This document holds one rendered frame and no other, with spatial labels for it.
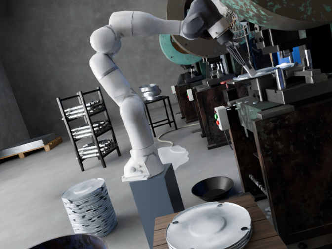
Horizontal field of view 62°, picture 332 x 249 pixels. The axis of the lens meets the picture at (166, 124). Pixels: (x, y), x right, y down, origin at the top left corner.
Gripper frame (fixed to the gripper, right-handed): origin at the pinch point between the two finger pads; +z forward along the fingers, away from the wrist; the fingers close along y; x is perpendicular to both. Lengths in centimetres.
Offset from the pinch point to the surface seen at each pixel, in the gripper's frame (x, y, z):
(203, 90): -2, -162, 21
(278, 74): 5.6, 9.2, 7.8
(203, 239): -57, 47, 22
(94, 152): -147, -208, 1
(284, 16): 7.1, 36.8, -14.2
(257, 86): -0.2, -6.9, 10.5
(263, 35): 15.5, -5.0, -7.0
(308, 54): 24.9, -0.2, 12.3
